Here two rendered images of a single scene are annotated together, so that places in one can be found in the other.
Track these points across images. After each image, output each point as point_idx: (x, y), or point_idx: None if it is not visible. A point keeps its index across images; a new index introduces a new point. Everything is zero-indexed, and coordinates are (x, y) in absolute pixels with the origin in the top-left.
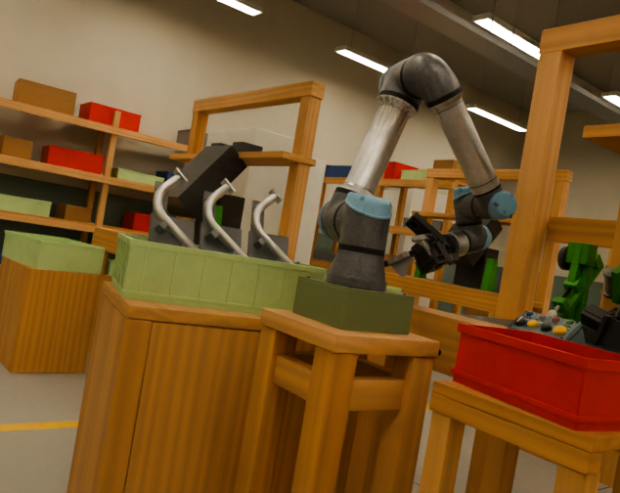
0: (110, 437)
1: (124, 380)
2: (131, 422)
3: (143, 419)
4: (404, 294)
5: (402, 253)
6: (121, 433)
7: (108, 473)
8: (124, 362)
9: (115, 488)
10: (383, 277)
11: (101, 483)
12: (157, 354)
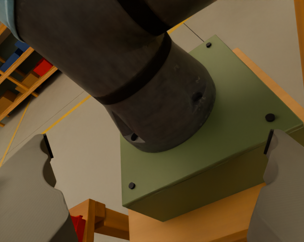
0: (301, 63)
1: (299, 32)
2: None
3: None
4: (130, 185)
5: (258, 196)
6: None
7: None
8: (297, 18)
9: None
10: (118, 129)
11: (303, 83)
12: None
